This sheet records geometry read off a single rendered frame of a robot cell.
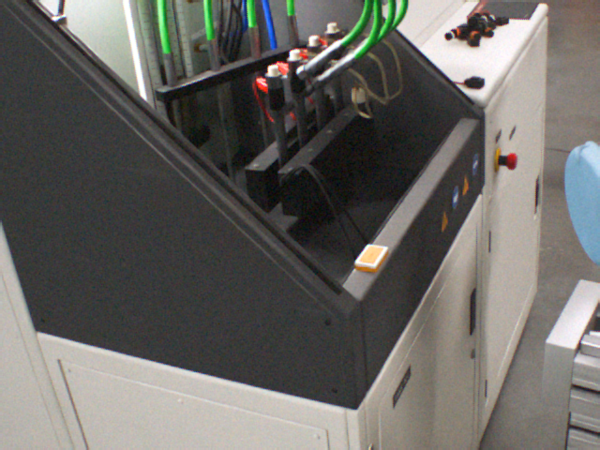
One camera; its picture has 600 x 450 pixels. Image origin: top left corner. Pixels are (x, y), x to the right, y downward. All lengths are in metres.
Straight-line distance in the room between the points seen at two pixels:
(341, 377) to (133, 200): 0.36
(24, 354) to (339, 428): 0.59
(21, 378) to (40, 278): 0.27
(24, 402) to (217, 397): 0.47
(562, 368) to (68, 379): 0.84
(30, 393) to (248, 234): 0.66
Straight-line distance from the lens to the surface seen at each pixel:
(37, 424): 1.61
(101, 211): 1.16
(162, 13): 1.40
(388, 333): 1.19
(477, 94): 1.62
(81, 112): 1.10
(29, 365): 1.49
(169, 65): 1.43
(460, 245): 1.54
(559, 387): 0.95
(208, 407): 1.27
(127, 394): 1.37
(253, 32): 1.51
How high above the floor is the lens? 1.55
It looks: 29 degrees down
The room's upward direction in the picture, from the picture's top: 7 degrees counter-clockwise
